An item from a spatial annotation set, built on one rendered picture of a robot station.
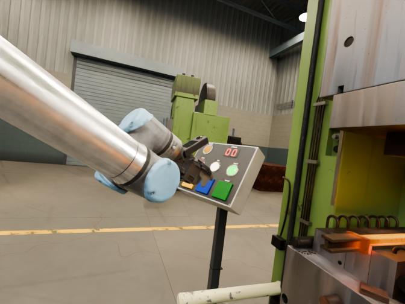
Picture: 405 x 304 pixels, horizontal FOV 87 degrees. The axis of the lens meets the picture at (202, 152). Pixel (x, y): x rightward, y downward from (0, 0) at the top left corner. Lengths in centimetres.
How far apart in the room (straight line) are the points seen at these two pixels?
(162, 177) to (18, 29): 899
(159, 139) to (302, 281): 54
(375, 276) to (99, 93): 824
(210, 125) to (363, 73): 476
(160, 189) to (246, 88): 965
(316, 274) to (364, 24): 64
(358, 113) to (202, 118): 475
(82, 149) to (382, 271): 63
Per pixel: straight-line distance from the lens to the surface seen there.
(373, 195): 101
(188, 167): 67
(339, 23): 82
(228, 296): 97
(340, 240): 58
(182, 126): 526
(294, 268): 73
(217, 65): 958
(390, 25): 71
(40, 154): 864
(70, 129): 35
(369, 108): 66
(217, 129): 536
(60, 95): 35
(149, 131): 57
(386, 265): 63
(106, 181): 54
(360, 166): 93
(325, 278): 66
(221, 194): 87
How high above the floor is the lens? 117
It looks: 2 degrees down
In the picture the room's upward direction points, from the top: 7 degrees clockwise
